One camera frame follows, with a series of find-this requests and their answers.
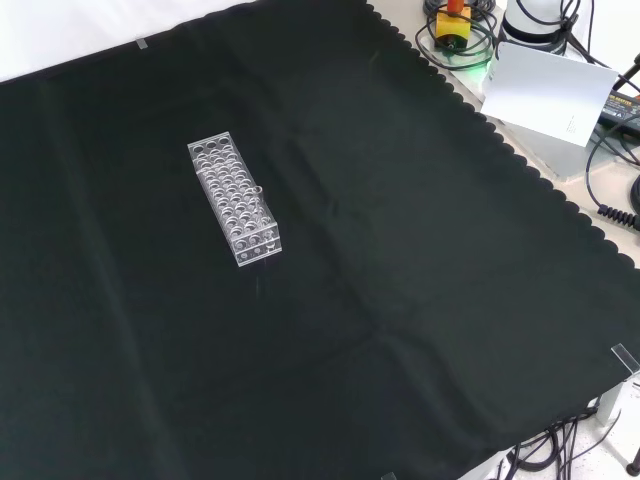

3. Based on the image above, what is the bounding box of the clear glass test tube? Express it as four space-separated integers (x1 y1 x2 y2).
251 184 275 251

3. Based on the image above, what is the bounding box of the clear plastic test tube rack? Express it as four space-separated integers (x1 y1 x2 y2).
186 130 284 269

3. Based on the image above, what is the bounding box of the black bench cloth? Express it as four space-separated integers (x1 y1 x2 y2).
0 0 640 480

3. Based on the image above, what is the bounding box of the yellow stop button box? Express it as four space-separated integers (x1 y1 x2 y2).
433 0 474 53

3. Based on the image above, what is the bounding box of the pale white board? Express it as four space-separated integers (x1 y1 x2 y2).
479 41 620 148

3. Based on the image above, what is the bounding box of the black power adapter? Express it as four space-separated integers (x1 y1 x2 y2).
598 88 640 132

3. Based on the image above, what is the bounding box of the grey metal base plate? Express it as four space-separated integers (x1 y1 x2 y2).
452 49 609 181

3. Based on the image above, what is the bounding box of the black looped cable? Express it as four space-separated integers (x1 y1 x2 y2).
416 0 501 66

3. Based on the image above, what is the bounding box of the black thin cable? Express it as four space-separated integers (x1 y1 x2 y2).
583 122 640 209

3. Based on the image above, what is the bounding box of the black coiled cable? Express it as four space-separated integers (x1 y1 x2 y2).
597 202 640 230

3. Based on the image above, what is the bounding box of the white frame post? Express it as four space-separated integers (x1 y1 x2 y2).
594 372 640 426

